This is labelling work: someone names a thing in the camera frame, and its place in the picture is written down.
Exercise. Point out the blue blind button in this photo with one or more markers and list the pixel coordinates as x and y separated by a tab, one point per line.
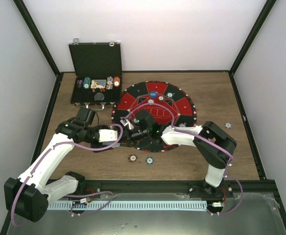
153	94

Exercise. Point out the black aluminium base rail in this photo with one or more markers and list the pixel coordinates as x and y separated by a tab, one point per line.
197	188

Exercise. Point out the black poker chip case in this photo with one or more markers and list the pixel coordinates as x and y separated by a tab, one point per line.
96	61

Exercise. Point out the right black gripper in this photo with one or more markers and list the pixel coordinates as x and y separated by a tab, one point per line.
127	134

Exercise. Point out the blue card deck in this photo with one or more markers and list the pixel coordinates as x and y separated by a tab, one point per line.
110	144

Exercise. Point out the light blue slotted cable duct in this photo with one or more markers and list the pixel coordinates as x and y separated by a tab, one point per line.
131	206

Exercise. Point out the black round button in case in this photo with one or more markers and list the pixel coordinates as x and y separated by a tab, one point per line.
99	97

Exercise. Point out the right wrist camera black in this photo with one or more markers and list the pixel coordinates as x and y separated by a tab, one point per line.
145	120

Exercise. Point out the card deck in case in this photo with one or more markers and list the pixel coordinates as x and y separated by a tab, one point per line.
98	84

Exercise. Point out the teal chips in case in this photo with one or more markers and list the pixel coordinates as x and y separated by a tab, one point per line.
87	82

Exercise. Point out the teal poker chip stack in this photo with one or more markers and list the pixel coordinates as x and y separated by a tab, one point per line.
149	160

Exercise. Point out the orange chips in case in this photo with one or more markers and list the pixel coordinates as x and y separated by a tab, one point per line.
116	81

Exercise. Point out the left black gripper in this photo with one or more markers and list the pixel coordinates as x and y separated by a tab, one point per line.
94	146

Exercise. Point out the round red black poker mat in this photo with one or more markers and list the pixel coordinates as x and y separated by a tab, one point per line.
172	111

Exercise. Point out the lone blue white chip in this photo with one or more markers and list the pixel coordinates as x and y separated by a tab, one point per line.
228	125

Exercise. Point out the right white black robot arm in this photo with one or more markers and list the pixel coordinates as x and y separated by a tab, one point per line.
214	144

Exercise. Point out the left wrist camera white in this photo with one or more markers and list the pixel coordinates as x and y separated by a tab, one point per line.
107	135

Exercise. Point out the purple chips in case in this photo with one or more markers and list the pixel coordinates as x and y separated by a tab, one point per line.
79	83

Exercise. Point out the red poker chip stack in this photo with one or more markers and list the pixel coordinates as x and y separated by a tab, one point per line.
132	158

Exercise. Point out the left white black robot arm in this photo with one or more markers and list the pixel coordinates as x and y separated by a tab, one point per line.
30	194

